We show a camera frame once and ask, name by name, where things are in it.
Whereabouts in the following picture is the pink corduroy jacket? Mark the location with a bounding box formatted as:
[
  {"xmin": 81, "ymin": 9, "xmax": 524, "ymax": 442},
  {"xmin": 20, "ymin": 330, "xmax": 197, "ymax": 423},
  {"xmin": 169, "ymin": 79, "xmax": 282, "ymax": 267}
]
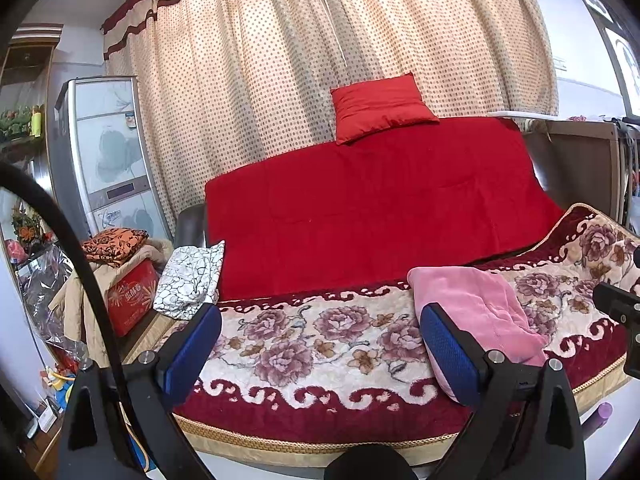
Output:
[{"xmin": 406, "ymin": 264, "xmax": 550, "ymax": 406}]

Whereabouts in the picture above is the white crackle pattern pillow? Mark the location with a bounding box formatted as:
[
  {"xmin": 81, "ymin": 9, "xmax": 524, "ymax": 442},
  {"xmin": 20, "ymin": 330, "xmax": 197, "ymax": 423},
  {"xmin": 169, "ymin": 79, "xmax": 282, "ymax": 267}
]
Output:
[{"xmin": 153, "ymin": 240, "xmax": 224, "ymax": 321}]

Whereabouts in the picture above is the dotted beige curtain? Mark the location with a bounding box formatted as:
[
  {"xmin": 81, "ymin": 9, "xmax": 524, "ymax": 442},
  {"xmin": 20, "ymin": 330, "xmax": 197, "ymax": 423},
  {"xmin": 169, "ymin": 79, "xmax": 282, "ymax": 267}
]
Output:
[{"xmin": 102, "ymin": 0, "xmax": 559, "ymax": 223}]

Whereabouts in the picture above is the silver refrigerator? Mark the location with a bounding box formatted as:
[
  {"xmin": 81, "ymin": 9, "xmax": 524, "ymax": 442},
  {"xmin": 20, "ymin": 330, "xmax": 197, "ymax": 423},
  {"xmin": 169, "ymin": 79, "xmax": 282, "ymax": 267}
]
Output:
[{"xmin": 48, "ymin": 76, "xmax": 170, "ymax": 240}]

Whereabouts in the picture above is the red sofa throw blanket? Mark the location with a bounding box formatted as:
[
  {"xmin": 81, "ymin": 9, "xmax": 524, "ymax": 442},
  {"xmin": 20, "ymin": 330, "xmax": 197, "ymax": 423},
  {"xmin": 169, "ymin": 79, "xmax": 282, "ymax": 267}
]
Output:
[{"xmin": 205, "ymin": 117, "xmax": 562, "ymax": 300}]

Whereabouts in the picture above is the dark leather sofa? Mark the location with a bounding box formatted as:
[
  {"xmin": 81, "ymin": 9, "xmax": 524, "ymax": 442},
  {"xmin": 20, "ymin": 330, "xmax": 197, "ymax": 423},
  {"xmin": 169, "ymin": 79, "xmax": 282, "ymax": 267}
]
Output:
[{"xmin": 174, "ymin": 203, "xmax": 207, "ymax": 248}]

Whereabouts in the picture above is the floral plush seat blanket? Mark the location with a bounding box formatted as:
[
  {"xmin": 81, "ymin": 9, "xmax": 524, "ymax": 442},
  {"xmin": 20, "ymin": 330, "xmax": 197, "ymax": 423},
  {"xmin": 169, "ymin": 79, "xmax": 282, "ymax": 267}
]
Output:
[{"xmin": 175, "ymin": 204, "xmax": 639, "ymax": 467}]

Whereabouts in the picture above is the red gift box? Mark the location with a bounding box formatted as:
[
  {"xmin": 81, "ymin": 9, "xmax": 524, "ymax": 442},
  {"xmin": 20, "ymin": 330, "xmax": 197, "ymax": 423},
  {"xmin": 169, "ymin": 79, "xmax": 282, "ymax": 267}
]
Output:
[{"xmin": 107, "ymin": 259, "xmax": 158, "ymax": 338}]

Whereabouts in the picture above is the black cable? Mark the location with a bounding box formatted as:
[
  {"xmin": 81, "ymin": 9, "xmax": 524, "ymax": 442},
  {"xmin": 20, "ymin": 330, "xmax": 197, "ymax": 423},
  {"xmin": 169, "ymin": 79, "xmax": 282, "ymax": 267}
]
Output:
[{"xmin": 0, "ymin": 160, "xmax": 216, "ymax": 480}]

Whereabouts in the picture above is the red cushion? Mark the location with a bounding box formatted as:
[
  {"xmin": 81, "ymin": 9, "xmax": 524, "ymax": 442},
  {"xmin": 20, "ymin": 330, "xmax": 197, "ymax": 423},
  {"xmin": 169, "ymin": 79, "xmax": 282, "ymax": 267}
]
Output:
[{"xmin": 331, "ymin": 73, "xmax": 439, "ymax": 144}]

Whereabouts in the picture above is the orange patterned folded cloth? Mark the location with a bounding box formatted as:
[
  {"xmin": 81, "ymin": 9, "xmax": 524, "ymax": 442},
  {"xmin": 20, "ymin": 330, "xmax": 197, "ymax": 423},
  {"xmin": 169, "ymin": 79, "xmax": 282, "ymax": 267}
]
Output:
[{"xmin": 81, "ymin": 228, "xmax": 149, "ymax": 268}]

